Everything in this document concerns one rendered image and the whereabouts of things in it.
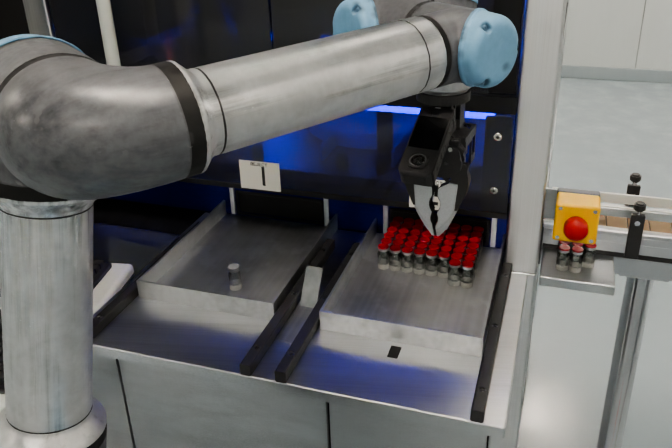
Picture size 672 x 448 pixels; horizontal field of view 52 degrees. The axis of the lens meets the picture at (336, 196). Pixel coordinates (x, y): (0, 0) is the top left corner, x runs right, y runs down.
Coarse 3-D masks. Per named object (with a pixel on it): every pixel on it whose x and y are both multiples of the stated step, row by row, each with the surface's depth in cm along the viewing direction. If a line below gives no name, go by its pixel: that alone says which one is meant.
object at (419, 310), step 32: (352, 256) 127; (480, 256) 132; (352, 288) 123; (384, 288) 123; (416, 288) 123; (448, 288) 122; (480, 288) 122; (320, 320) 112; (352, 320) 110; (384, 320) 114; (416, 320) 114; (448, 320) 114; (480, 320) 113; (480, 352) 105
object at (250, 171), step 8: (240, 160) 135; (240, 168) 136; (248, 168) 135; (256, 168) 135; (264, 168) 134; (272, 168) 134; (240, 176) 137; (248, 176) 136; (256, 176) 136; (272, 176) 134; (248, 184) 137; (256, 184) 136; (272, 184) 135; (280, 184) 135
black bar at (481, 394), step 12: (504, 264) 126; (504, 276) 122; (504, 288) 119; (504, 300) 115; (492, 312) 112; (492, 324) 110; (492, 336) 107; (492, 348) 104; (492, 360) 101; (480, 372) 99; (492, 372) 101; (480, 384) 97; (480, 396) 95; (480, 408) 93; (480, 420) 93
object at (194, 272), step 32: (224, 224) 147; (256, 224) 147; (288, 224) 146; (192, 256) 135; (224, 256) 135; (256, 256) 134; (288, 256) 134; (160, 288) 120; (192, 288) 125; (224, 288) 124; (256, 288) 124; (288, 288) 120
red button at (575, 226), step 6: (570, 222) 116; (576, 222) 116; (582, 222) 116; (564, 228) 117; (570, 228) 116; (576, 228) 116; (582, 228) 116; (564, 234) 118; (570, 234) 117; (576, 234) 116; (582, 234) 116; (576, 240) 117
